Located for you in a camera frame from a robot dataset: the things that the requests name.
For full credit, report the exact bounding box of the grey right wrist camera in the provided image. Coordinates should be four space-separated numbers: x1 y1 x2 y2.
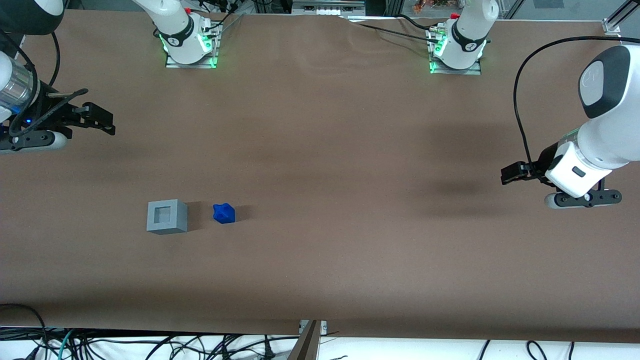
0 129 69 154

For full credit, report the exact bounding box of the black looped floor cable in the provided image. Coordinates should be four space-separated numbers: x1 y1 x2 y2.
0 303 50 360

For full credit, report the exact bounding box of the black left arm wrist cable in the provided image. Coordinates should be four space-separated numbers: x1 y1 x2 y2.
513 36 624 177

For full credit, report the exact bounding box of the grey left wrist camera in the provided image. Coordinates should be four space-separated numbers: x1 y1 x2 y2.
544 189 623 210

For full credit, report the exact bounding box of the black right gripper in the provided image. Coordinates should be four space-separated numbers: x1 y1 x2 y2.
10 82 116 136

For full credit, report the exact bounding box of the brown table cover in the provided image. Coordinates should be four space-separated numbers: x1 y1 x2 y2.
0 9 640 344

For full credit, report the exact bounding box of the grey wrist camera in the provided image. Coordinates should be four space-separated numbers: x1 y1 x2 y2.
0 129 69 154
544 189 623 210

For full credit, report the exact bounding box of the blue plastic part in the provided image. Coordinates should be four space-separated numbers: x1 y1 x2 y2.
212 202 236 225

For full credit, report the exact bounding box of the black right arm wrist cable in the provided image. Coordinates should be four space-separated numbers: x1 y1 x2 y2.
0 30 90 139

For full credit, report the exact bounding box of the black base power cable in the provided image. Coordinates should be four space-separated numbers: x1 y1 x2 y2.
340 14 445 47

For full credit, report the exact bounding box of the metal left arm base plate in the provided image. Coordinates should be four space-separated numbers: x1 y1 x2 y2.
428 27 483 76

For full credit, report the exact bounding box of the white power strip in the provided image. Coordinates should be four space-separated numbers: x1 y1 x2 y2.
292 0 367 16

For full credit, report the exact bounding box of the teal floor cable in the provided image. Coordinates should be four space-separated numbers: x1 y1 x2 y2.
56 329 77 360

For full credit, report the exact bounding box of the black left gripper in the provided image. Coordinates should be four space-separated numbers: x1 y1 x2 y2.
501 142 572 186

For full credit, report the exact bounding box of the gray square base block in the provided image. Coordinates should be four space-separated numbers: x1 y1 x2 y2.
146 199 189 235

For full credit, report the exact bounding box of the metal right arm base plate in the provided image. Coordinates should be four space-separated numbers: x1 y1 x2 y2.
165 19 220 69

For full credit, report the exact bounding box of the black arm wrist cable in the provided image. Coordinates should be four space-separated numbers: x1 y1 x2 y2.
0 30 90 139
513 36 624 177

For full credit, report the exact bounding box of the metal frame post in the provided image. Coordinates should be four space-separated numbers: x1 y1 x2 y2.
287 319 329 360

